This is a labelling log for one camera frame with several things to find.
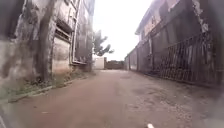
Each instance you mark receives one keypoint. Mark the dark gate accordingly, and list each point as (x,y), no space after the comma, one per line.
(114,64)

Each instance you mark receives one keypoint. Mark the tree with green foliage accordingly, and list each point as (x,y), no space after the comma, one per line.
(100,45)

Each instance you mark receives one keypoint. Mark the reddish-brown dirt road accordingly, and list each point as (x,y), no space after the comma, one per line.
(110,100)

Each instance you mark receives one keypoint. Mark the weathered grey concrete building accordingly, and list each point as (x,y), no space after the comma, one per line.
(66,30)

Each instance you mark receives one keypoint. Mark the building with pitched roof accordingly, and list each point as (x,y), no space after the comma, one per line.
(156,18)

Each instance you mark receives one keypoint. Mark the tree trunk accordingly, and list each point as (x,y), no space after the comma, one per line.
(44,43)

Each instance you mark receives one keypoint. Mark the robot's own part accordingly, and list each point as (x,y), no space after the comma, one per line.
(150,126)

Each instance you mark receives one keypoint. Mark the grass strip with kerb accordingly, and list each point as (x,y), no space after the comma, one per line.
(36,87)

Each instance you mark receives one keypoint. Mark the pale low wall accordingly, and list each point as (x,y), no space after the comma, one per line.
(99,63)

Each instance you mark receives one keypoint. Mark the dark stained boundary wall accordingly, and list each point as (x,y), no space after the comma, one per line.
(180,56)

